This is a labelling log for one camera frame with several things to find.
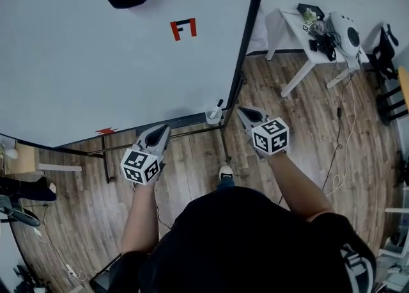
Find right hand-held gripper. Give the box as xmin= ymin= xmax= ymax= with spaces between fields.
xmin=236 ymin=107 xmax=290 ymax=159

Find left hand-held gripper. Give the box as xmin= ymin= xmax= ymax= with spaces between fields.
xmin=120 ymin=124 xmax=171 ymax=186

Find black marker pen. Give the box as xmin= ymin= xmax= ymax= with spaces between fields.
xmin=210 ymin=99 xmax=224 ymax=120

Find white pen cup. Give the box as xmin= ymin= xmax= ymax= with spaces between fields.
xmin=205 ymin=111 xmax=224 ymax=125

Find person's left forearm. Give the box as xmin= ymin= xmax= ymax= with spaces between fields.
xmin=120 ymin=179 xmax=160 ymax=253

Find person's right forearm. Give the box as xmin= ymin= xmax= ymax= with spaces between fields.
xmin=266 ymin=152 xmax=336 ymax=222

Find person's white shoe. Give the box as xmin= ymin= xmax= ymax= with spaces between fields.
xmin=219 ymin=165 xmax=235 ymax=182

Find person's blue jeans leg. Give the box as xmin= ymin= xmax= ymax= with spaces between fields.
xmin=216 ymin=176 xmax=236 ymax=192

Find white table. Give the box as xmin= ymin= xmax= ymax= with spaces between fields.
xmin=265 ymin=8 xmax=371 ymax=99

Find person's black shirt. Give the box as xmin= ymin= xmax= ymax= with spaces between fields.
xmin=110 ymin=186 xmax=378 ymax=293

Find white round device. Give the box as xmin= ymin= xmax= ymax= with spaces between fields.
xmin=324 ymin=11 xmax=362 ymax=58

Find black tray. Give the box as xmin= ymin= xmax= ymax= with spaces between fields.
xmin=297 ymin=3 xmax=325 ymax=21

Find light wooden side table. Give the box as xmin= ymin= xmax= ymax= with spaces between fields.
xmin=8 ymin=142 xmax=82 ymax=176

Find black office chair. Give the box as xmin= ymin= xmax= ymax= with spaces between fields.
xmin=367 ymin=23 xmax=401 ymax=85

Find black folding chair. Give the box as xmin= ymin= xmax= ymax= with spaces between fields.
xmin=89 ymin=253 xmax=122 ymax=293

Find yellow round table black legs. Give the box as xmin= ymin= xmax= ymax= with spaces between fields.
xmin=376 ymin=65 xmax=409 ymax=127

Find black stand base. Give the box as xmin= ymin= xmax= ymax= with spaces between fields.
xmin=394 ymin=150 xmax=409 ymax=187

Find white whiteboard black frame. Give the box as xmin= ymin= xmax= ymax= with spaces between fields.
xmin=0 ymin=0 xmax=271 ymax=149

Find black spare gripper with cables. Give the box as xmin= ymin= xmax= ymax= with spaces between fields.
xmin=302 ymin=20 xmax=338 ymax=63

